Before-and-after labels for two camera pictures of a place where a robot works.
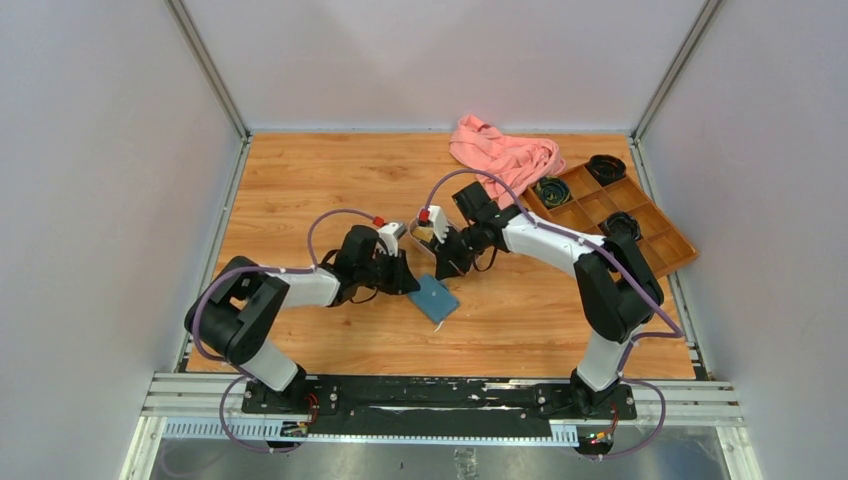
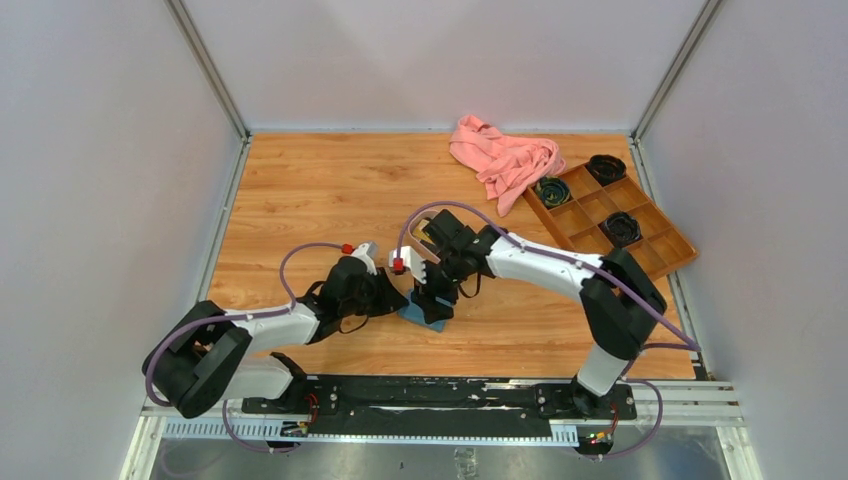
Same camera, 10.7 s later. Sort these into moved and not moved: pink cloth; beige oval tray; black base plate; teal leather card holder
Moved: teal leather card holder
Not moved: black base plate; pink cloth; beige oval tray
